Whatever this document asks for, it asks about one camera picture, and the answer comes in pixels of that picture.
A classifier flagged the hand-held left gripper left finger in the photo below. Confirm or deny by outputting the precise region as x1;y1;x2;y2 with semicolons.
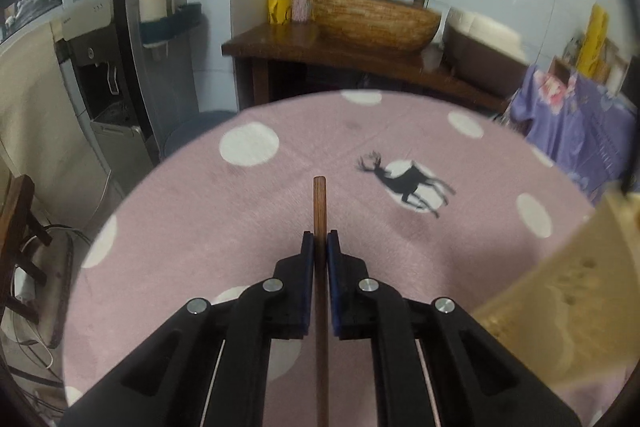
59;230;317;427

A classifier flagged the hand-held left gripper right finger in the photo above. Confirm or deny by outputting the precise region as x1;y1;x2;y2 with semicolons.
326;230;583;427

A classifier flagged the brown wooden chopstick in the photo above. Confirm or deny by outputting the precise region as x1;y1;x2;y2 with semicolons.
312;176;331;427

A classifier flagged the cream perforated utensil holder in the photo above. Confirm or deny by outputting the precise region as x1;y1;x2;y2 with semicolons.
472;192;640;408

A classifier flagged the pink polka dot tablecloth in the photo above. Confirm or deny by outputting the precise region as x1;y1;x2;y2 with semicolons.
62;89;616;427

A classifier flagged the grey round bin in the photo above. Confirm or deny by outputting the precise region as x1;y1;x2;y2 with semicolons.
160;109;238;160

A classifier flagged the dark wooden washstand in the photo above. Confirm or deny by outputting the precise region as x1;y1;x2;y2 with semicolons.
221;23;511;112

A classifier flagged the woven pattern wash basin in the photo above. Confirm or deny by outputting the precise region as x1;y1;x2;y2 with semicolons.
311;0;443;54

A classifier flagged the yellow mug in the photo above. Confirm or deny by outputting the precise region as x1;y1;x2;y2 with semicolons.
268;0;294;25

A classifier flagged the white rice cooker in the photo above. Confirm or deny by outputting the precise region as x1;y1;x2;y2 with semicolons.
442;6;531;80

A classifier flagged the dark blue cup holder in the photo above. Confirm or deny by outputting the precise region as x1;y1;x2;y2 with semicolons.
139;2;206;50

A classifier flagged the purple floral cloth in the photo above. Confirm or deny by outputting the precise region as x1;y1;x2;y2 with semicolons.
507;64;640;208

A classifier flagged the small dark wooden stool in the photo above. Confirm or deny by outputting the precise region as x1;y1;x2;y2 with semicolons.
0;174;53;325

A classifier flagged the grey water dispenser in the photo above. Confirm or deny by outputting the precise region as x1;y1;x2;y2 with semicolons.
50;0;206;180

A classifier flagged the light wooden box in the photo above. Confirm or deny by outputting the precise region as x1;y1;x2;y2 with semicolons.
550;54;578;85

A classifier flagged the yellow wrap roll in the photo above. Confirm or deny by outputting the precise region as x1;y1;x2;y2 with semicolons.
575;3;610;78

